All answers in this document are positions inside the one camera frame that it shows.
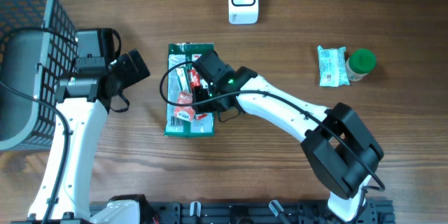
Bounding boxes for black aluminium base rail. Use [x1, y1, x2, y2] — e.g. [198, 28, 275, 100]
[150, 198, 396, 224]

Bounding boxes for black left camera cable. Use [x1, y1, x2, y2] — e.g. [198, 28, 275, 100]
[0, 26, 80, 224]

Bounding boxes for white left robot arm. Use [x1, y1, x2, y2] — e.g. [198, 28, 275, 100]
[26, 50, 150, 223]

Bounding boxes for red stick sachet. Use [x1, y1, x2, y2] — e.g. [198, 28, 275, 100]
[188, 69, 207, 121]

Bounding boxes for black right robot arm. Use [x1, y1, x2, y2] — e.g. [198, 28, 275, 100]
[195, 66, 384, 223]

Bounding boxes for mint flushable wipes pack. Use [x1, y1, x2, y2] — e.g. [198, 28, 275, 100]
[317, 45, 350, 88]

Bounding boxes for orange tissue packet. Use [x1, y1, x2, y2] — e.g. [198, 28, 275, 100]
[174, 91, 195, 122]

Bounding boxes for grey mesh shopping basket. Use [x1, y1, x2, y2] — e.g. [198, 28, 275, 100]
[1, 0, 78, 151]

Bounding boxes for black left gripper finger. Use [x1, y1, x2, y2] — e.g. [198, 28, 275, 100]
[129, 49, 151, 81]
[111, 54, 139, 88]

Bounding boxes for green 3M cleaner package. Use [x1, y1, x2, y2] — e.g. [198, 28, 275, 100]
[164, 43, 214, 137]

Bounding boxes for green narrow box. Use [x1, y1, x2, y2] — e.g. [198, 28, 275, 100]
[176, 66, 190, 92]

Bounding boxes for green lid jar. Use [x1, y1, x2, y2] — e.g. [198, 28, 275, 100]
[346, 48, 377, 81]

